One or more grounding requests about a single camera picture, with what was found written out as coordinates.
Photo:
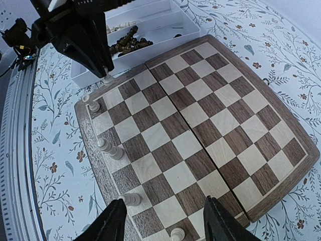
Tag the floral patterned table mat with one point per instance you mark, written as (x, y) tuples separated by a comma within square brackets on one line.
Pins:
[(68, 196)]

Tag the pile of light chess pieces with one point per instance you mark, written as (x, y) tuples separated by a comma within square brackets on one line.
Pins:
[(113, 29)]

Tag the white plastic compartment tray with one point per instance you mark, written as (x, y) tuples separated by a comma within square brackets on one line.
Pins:
[(162, 22)]

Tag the light chess rook piece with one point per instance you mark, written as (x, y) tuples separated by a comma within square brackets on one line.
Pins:
[(94, 106)]

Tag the pile of dark chess pieces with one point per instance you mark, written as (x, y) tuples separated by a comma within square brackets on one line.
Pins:
[(129, 43)]

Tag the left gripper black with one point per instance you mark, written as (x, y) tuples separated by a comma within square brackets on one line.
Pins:
[(77, 29)]

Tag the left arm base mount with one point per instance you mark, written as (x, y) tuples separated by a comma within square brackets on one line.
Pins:
[(21, 43)]

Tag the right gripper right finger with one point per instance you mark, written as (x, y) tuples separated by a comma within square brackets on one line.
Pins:
[(220, 225)]

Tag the light chess pawn piece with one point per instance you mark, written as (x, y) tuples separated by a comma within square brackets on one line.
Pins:
[(108, 79)]

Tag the wooden chess board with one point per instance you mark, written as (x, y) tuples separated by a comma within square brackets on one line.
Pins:
[(194, 122)]

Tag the light chess king piece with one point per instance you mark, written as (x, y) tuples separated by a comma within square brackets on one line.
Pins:
[(107, 147)]

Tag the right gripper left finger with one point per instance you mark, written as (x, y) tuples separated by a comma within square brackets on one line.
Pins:
[(109, 225)]

